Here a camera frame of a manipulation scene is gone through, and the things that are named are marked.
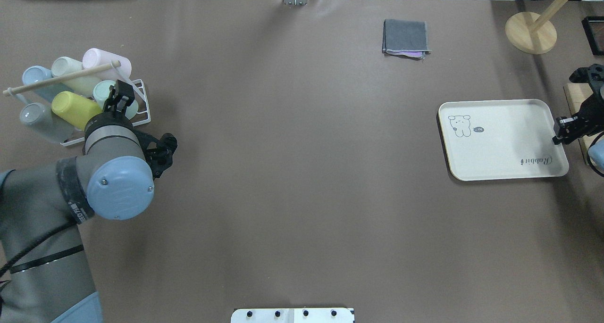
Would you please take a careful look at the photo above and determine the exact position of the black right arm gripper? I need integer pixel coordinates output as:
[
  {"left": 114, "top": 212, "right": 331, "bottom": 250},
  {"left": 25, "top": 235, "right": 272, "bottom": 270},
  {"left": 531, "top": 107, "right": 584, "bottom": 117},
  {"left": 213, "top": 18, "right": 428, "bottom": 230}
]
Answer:
[{"left": 552, "top": 116, "right": 590, "bottom": 145}]

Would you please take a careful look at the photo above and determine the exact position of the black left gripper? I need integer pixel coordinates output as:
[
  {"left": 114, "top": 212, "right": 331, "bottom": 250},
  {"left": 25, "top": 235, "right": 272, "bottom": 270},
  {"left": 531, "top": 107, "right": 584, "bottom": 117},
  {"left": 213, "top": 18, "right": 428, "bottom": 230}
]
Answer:
[{"left": 113, "top": 80, "right": 178, "bottom": 179}]

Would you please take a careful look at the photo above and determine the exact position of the mint green cup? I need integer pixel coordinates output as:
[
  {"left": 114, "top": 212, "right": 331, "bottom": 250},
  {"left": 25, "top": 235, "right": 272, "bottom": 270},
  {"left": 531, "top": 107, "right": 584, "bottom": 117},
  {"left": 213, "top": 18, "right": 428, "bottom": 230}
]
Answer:
[{"left": 93, "top": 80, "right": 139, "bottom": 120}]

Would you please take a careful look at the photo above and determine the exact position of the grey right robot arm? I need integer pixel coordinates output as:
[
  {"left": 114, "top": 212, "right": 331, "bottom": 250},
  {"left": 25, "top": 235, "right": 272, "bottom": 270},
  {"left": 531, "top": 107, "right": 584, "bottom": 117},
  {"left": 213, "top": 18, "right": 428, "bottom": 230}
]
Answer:
[{"left": 552, "top": 64, "right": 604, "bottom": 177}]

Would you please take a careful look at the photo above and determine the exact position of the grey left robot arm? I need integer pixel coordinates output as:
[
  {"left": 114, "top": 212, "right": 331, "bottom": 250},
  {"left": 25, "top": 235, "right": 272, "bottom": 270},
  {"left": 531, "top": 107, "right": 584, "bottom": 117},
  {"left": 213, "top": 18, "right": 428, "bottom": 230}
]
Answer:
[{"left": 0, "top": 80, "right": 177, "bottom": 323}]

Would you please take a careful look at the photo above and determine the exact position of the cream white cup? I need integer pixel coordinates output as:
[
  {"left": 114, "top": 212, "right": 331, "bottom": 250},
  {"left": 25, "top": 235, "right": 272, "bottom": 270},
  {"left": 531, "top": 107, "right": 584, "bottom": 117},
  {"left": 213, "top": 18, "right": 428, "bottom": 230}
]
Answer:
[{"left": 51, "top": 57, "right": 103, "bottom": 97}]

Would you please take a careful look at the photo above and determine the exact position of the pink cup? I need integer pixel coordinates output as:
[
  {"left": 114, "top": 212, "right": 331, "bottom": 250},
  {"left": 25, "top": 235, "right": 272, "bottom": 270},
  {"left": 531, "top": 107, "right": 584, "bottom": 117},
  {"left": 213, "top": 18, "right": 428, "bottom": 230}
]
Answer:
[{"left": 82, "top": 48, "right": 132, "bottom": 80}]

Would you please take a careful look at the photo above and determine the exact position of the yellow cup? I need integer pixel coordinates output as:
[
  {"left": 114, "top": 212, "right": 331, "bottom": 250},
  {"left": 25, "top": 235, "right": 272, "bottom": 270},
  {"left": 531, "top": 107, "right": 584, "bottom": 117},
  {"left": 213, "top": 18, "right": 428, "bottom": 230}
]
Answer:
[{"left": 51, "top": 91, "right": 102, "bottom": 131}]

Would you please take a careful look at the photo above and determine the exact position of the cream rabbit tray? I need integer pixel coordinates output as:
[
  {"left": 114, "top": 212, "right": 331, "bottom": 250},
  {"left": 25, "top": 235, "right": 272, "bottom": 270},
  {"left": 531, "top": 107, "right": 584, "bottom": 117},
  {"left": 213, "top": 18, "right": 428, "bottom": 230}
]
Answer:
[{"left": 438, "top": 99, "right": 569, "bottom": 182}]

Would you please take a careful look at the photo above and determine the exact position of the grey cup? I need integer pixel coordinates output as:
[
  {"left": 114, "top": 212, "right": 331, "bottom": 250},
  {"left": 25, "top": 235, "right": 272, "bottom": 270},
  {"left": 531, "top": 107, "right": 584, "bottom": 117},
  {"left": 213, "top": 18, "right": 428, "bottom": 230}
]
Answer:
[{"left": 19, "top": 102, "right": 74, "bottom": 144}]

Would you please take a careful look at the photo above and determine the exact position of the light blue cup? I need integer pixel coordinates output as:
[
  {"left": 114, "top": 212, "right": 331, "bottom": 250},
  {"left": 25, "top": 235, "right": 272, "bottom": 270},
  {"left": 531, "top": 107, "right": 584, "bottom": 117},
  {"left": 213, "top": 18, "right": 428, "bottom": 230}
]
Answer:
[{"left": 22, "top": 66, "right": 71, "bottom": 103}]

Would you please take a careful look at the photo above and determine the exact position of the dark framed tray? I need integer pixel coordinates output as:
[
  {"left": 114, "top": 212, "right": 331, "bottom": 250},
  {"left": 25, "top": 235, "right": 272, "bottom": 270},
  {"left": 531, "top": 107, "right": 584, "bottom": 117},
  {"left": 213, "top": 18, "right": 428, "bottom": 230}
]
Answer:
[{"left": 581, "top": 16, "right": 604, "bottom": 55}]

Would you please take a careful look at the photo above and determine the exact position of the wooden mug tree stand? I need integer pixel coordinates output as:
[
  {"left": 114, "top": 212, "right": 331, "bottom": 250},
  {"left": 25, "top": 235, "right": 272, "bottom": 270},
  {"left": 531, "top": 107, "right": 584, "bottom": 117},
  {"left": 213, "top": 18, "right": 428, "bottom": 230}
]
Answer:
[{"left": 504, "top": 0, "right": 569, "bottom": 55}]

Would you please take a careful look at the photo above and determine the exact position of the folded grey cloth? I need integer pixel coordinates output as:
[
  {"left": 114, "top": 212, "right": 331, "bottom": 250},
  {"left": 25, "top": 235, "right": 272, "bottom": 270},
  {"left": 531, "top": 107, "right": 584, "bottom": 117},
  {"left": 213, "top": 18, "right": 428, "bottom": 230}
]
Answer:
[{"left": 382, "top": 19, "right": 431, "bottom": 59}]

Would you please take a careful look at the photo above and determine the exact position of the white wire cup rack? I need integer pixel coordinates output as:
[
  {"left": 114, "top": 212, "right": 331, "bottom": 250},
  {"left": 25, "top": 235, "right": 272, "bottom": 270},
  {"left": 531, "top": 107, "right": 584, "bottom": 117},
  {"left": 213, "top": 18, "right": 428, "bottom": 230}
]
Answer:
[{"left": 60, "top": 79, "right": 151, "bottom": 147}]

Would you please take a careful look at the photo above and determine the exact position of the wooden rack handle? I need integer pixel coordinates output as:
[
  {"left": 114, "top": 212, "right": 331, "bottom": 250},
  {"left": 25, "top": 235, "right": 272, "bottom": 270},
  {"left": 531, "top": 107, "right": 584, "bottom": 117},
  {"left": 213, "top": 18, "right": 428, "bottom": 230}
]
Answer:
[{"left": 2, "top": 60, "right": 122, "bottom": 97}]

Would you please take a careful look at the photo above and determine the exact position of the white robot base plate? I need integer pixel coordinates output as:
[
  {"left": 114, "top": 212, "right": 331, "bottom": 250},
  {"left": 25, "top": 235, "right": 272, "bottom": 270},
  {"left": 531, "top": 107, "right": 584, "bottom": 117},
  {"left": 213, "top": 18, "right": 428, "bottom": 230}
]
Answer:
[{"left": 230, "top": 307, "right": 356, "bottom": 323}]

